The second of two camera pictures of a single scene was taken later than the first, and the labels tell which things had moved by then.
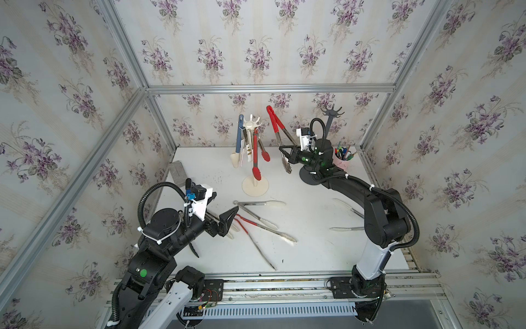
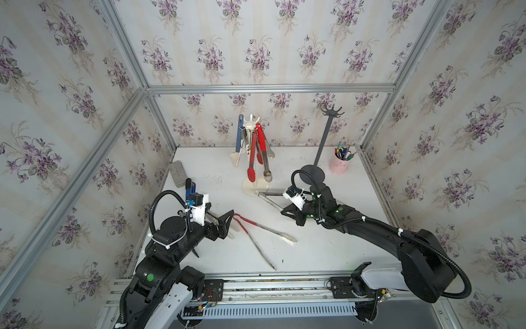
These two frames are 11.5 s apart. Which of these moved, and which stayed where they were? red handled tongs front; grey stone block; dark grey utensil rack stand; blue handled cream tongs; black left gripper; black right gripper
Moved: black right gripper
Stayed: dark grey utensil rack stand; blue handled cream tongs; black left gripper; grey stone block; red handled tongs front
